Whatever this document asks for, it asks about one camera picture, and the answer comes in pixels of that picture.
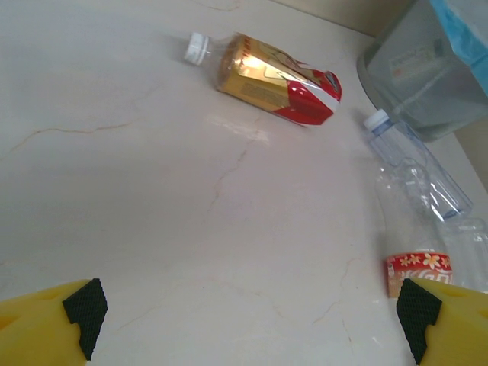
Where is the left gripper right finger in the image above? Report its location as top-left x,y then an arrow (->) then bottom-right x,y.
396,277 -> 488,366

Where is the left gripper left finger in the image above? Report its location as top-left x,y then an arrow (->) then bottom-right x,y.
0,278 -> 109,366

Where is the clear bottle red floral label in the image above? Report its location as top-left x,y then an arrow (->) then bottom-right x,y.
374,156 -> 455,299

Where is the gold and red labelled bottle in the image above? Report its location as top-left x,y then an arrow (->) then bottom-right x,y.
183,31 -> 343,128

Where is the grey metal mesh bin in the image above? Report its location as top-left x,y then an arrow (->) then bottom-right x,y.
356,0 -> 488,143

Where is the clear bottle purple Ganten label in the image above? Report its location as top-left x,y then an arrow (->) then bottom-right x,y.
362,108 -> 475,223

